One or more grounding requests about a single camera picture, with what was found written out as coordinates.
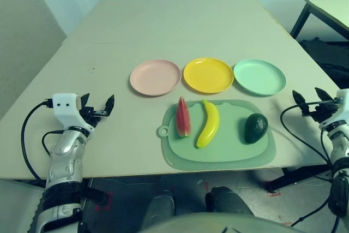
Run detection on mint green plate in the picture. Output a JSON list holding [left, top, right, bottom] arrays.
[[233, 58, 287, 97]]

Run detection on green cutting mat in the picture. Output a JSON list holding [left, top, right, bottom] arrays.
[[155, 99, 277, 171]]

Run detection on yellow toy banana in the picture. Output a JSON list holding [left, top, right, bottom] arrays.
[[195, 99, 221, 149]]

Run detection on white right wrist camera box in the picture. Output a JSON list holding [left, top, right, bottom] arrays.
[[334, 88, 349, 125]]

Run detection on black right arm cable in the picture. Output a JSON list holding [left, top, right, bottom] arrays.
[[280, 101, 342, 229]]

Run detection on beige side table black frame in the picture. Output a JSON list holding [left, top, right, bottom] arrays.
[[289, 0, 349, 43]]

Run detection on dark green avocado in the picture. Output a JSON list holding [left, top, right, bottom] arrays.
[[243, 112, 269, 145]]

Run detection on red watermelon slice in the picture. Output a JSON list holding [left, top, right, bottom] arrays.
[[175, 95, 193, 139]]

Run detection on black table foot bar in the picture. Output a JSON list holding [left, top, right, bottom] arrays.
[[81, 186, 109, 207], [265, 165, 332, 193]]

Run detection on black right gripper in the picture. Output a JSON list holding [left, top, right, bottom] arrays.
[[292, 87, 339, 124]]

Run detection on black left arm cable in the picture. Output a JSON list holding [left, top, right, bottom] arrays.
[[21, 97, 67, 183]]

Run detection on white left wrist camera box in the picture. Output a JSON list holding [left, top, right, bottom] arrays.
[[52, 92, 95, 137]]

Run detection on grey robot right leg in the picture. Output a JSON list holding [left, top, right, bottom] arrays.
[[204, 186, 255, 217]]

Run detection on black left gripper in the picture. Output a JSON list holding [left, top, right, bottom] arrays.
[[80, 93, 116, 128]]

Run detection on pink plate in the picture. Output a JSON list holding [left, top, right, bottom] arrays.
[[129, 59, 182, 97]]

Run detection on grey robot torso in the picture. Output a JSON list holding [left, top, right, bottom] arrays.
[[140, 212, 297, 233]]

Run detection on yellow plate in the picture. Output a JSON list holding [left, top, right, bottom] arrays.
[[183, 57, 234, 94]]

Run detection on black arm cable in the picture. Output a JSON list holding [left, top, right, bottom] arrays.
[[280, 101, 342, 229], [21, 97, 67, 183]]

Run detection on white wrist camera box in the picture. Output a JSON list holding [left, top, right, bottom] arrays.
[[52, 92, 95, 137], [334, 88, 349, 125]]

